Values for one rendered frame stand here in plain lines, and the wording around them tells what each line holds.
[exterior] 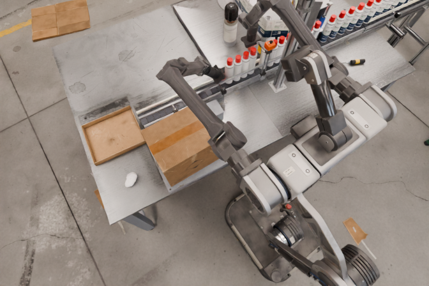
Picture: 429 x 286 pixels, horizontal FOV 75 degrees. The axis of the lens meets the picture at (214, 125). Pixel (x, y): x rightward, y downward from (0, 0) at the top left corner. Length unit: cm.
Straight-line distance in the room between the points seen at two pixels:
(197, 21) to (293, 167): 147
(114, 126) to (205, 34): 86
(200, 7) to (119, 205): 145
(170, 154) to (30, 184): 176
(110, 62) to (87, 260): 148
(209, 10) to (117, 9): 174
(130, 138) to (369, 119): 123
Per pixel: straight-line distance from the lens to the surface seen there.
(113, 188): 162
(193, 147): 129
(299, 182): 85
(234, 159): 89
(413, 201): 286
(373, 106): 107
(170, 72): 104
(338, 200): 257
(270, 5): 110
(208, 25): 207
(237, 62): 162
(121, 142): 170
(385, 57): 225
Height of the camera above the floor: 232
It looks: 64 degrees down
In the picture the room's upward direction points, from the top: straight up
